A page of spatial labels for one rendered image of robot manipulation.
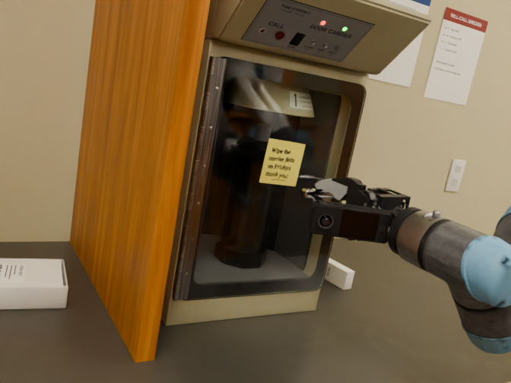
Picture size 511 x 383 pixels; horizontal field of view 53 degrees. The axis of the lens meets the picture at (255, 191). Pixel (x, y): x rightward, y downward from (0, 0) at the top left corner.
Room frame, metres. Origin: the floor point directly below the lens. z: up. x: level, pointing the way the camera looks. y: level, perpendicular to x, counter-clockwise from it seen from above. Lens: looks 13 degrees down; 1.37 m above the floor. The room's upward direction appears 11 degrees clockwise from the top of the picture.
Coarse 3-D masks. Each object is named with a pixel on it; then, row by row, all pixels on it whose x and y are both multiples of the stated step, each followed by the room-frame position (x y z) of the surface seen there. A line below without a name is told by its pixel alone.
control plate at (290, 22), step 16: (272, 0) 0.72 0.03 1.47; (288, 0) 0.73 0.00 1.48; (256, 16) 0.74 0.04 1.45; (272, 16) 0.75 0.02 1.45; (288, 16) 0.75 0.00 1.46; (304, 16) 0.76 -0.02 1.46; (320, 16) 0.77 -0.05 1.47; (336, 16) 0.78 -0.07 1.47; (256, 32) 0.76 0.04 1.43; (272, 32) 0.77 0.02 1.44; (288, 32) 0.78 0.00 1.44; (304, 32) 0.79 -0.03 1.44; (320, 32) 0.80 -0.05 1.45; (336, 32) 0.81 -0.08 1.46; (352, 32) 0.82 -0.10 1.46; (288, 48) 0.81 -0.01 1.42; (304, 48) 0.82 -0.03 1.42; (320, 48) 0.83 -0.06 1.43; (352, 48) 0.85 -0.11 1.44
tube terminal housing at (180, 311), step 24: (216, 0) 0.78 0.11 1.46; (384, 0) 0.94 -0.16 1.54; (216, 48) 0.78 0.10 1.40; (240, 48) 0.80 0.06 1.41; (312, 72) 0.88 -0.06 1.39; (336, 72) 0.91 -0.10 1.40; (360, 72) 0.94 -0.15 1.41; (192, 120) 0.79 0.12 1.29; (192, 144) 0.78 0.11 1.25; (168, 288) 0.78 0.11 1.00; (168, 312) 0.78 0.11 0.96; (192, 312) 0.80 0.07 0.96; (216, 312) 0.82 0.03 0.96; (240, 312) 0.85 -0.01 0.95; (264, 312) 0.88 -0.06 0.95; (288, 312) 0.91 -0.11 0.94
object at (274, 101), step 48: (240, 96) 0.80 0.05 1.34; (288, 96) 0.84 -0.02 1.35; (336, 96) 0.90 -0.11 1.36; (240, 144) 0.81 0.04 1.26; (336, 144) 0.91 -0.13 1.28; (240, 192) 0.81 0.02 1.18; (288, 192) 0.86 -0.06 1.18; (240, 240) 0.82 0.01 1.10; (288, 240) 0.88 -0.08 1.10; (192, 288) 0.78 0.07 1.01; (240, 288) 0.83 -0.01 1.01; (288, 288) 0.89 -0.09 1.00
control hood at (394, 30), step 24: (240, 0) 0.71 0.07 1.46; (264, 0) 0.72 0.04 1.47; (312, 0) 0.74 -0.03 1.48; (336, 0) 0.76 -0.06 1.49; (360, 0) 0.77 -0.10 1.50; (216, 24) 0.77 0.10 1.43; (240, 24) 0.74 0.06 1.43; (384, 24) 0.82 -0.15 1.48; (408, 24) 0.84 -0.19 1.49; (264, 48) 0.79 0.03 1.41; (360, 48) 0.85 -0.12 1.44; (384, 48) 0.87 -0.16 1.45
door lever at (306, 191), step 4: (304, 188) 0.83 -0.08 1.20; (308, 188) 0.83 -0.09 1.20; (312, 188) 0.84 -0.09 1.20; (304, 192) 0.83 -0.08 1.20; (308, 192) 0.82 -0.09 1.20; (312, 192) 0.83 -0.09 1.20; (316, 192) 0.83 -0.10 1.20; (320, 192) 0.84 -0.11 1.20; (324, 192) 0.84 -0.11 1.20; (304, 196) 0.83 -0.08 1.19; (308, 196) 0.83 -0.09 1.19; (312, 196) 0.83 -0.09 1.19; (316, 196) 0.83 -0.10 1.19; (320, 196) 0.84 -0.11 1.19; (324, 196) 0.84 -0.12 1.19; (328, 196) 0.85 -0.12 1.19; (332, 196) 0.85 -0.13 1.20
